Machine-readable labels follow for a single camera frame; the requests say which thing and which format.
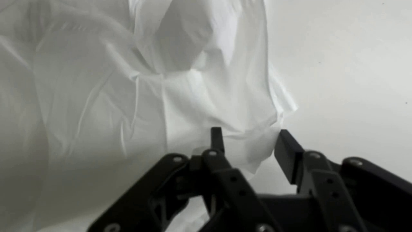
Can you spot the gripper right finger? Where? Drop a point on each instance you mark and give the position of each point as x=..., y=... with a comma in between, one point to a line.
x=325, y=183

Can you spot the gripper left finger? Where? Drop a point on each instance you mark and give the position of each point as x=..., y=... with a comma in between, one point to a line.
x=225, y=180

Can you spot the white tissue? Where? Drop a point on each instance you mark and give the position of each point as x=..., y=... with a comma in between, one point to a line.
x=128, y=96

